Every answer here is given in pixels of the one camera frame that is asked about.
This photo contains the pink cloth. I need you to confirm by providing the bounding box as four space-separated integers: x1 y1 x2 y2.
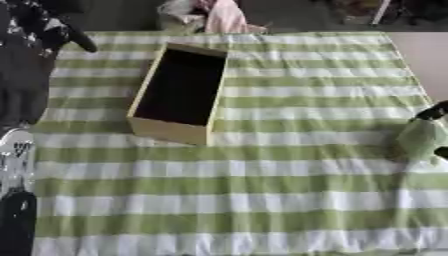
197 0 270 34

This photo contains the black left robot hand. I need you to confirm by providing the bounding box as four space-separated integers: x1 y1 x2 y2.
0 0 100 130

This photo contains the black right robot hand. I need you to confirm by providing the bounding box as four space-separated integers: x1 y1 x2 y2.
411 100 448 162

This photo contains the white bag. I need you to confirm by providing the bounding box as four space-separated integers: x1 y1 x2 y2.
155 0 207 34

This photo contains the white pole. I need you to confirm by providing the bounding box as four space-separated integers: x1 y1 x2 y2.
369 0 394 27

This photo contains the tan cardboard box black inside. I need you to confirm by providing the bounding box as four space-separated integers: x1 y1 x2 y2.
124 41 231 147

